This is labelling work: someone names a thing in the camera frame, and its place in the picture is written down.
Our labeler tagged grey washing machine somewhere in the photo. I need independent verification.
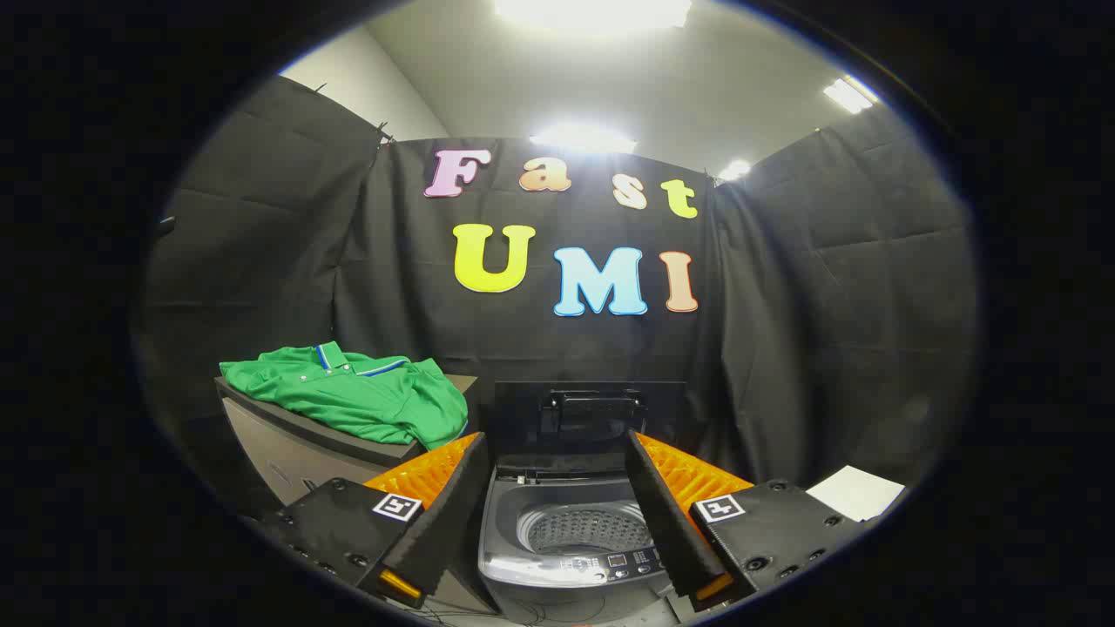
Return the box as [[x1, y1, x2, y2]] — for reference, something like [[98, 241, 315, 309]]
[[477, 453, 689, 624]]

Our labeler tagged black backdrop cloth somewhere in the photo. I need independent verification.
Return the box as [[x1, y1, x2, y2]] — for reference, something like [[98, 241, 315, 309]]
[[139, 74, 981, 523]]

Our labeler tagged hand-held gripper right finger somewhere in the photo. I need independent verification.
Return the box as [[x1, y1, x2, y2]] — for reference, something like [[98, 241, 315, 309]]
[[625, 428, 868, 613]]

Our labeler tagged green polo shirt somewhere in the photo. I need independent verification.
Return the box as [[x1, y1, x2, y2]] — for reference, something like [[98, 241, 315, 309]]
[[220, 343, 470, 450]]

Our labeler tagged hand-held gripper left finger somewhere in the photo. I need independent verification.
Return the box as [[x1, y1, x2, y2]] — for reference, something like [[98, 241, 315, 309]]
[[261, 431, 493, 610]]

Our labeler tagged grey cabinet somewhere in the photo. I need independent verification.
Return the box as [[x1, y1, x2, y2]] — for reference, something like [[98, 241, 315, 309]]
[[213, 374, 480, 523]]

